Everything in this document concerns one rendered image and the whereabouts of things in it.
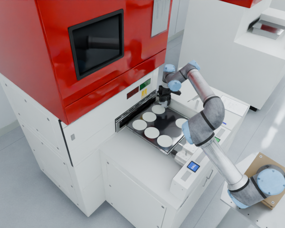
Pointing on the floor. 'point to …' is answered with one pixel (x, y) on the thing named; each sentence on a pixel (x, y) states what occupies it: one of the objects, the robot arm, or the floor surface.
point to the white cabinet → (149, 195)
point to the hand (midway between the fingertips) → (166, 106)
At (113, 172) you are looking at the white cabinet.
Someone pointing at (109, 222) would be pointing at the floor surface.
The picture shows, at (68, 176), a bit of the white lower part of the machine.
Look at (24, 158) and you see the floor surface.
